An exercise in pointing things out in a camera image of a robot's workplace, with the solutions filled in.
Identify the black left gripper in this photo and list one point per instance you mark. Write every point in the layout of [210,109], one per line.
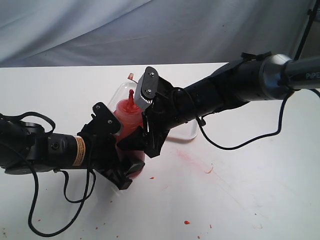
[103,155]

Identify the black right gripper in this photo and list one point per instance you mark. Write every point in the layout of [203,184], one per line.
[159,118]

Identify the red sauce squeeze bottle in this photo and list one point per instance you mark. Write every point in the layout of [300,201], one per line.
[127,112]

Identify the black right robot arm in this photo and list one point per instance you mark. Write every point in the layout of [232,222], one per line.
[263,77]

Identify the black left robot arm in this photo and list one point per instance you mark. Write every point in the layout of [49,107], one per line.
[26,147]

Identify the white rectangular plastic tray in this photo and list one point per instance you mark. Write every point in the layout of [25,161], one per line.
[183,133]

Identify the grey fabric backdrop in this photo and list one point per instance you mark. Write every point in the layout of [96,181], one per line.
[47,33]

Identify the black tripod stand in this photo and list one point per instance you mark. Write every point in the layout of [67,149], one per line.
[311,13]

